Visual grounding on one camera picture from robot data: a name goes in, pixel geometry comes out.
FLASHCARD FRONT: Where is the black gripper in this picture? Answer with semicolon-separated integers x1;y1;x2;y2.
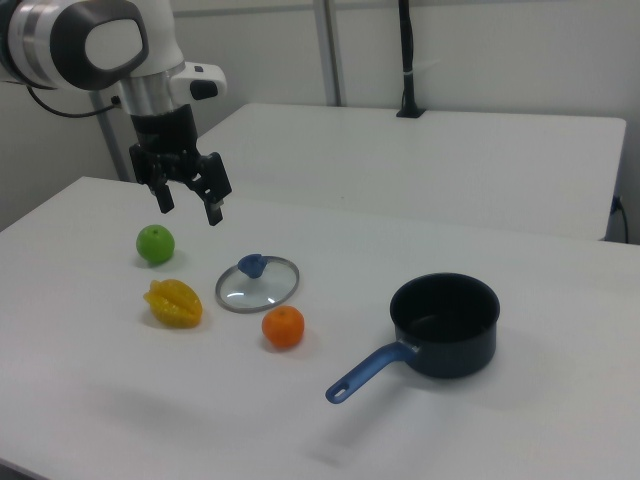
128;103;234;228

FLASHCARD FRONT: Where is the glass lid with blue knob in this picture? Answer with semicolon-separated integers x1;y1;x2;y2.
214;253;301;315

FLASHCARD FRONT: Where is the green toy apple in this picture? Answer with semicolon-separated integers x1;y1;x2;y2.
135;224;177;265

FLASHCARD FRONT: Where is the yellow toy starfruit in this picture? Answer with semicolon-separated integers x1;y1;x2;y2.
143;278;205;330

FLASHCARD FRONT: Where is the orange toy mandarin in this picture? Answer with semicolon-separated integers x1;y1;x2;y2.
261;305;306;350

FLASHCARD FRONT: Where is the white side table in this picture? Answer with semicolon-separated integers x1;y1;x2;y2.
196;102;628;243

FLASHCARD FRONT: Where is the grey partition frame post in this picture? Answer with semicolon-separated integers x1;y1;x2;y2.
91;91;129;182

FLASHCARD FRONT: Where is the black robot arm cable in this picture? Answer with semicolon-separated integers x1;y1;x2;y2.
26;86;123;119

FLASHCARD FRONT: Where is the grey aluminium frame post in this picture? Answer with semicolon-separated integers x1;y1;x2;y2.
314;0;347;107

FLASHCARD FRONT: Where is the black camera stand pole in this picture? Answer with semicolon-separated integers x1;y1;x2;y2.
396;0;427;120

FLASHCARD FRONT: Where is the dark blue pot, blue handle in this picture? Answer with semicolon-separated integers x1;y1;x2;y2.
325;272;502;405

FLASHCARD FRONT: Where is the black wall power cable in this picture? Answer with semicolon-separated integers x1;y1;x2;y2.
611;195;631;244

